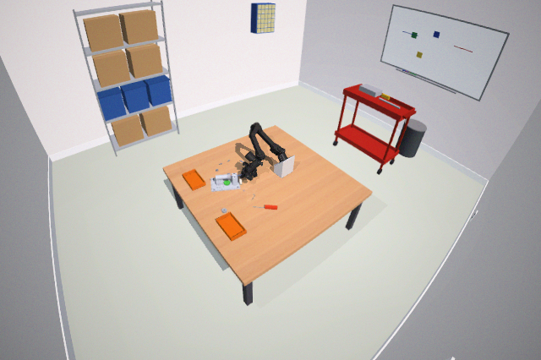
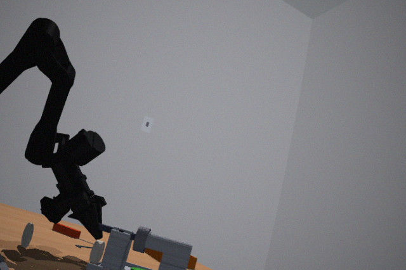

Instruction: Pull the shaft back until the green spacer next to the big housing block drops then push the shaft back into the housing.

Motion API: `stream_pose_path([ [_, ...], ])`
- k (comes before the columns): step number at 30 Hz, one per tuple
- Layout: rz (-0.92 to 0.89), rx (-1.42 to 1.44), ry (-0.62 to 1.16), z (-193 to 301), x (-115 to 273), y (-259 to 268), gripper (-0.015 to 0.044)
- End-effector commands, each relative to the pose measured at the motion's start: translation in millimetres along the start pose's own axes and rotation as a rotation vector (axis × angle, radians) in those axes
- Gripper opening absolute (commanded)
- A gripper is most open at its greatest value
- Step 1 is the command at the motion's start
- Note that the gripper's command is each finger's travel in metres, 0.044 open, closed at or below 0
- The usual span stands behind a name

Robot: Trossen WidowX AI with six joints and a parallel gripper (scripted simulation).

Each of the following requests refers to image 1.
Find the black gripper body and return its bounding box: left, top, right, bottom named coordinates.
left=243, top=161, right=256, bottom=181

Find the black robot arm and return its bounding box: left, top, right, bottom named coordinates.
left=245, top=122, right=288, bottom=177

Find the orange rectangular tray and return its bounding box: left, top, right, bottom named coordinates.
left=216, top=212, right=247, bottom=241
left=183, top=170, right=206, bottom=191

